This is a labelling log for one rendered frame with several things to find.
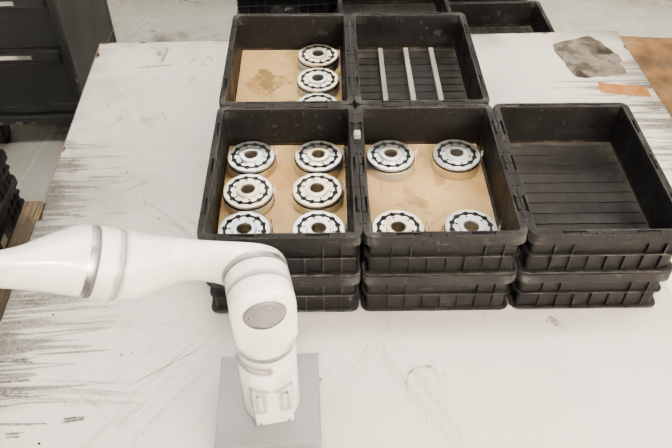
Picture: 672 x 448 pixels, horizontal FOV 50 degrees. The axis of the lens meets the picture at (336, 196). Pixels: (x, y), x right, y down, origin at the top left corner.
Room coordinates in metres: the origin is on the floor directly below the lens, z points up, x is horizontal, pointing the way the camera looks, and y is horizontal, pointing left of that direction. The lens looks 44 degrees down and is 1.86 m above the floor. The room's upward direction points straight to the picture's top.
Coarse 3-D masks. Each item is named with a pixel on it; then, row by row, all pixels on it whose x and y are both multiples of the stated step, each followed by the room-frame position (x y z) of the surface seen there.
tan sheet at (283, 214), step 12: (288, 156) 1.22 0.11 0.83; (276, 168) 1.18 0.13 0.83; (288, 168) 1.18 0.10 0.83; (228, 180) 1.14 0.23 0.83; (276, 180) 1.14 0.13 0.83; (288, 180) 1.14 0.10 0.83; (276, 192) 1.10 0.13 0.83; (288, 192) 1.10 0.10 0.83; (276, 204) 1.06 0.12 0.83; (288, 204) 1.06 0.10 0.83; (228, 216) 1.03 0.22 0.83; (264, 216) 1.03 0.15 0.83; (276, 216) 1.03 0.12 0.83; (288, 216) 1.03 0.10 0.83; (300, 216) 1.03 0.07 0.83; (276, 228) 0.99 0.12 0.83; (288, 228) 0.99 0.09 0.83
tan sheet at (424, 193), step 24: (408, 144) 1.26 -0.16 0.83; (432, 144) 1.26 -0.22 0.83; (432, 168) 1.18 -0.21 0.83; (480, 168) 1.18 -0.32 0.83; (384, 192) 1.10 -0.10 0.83; (408, 192) 1.10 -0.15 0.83; (432, 192) 1.10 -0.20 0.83; (456, 192) 1.10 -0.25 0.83; (480, 192) 1.10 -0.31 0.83; (432, 216) 1.03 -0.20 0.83
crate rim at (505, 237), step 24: (360, 120) 1.22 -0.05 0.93; (360, 144) 1.14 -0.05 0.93; (360, 168) 1.06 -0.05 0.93; (504, 168) 1.06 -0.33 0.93; (360, 192) 1.00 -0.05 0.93; (384, 240) 0.88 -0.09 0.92; (408, 240) 0.88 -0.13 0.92; (432, 240) 0.88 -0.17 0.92; (456, 240) 0.88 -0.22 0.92; (480, 240) 0.88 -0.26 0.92; (504, 240) 0.88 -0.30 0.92
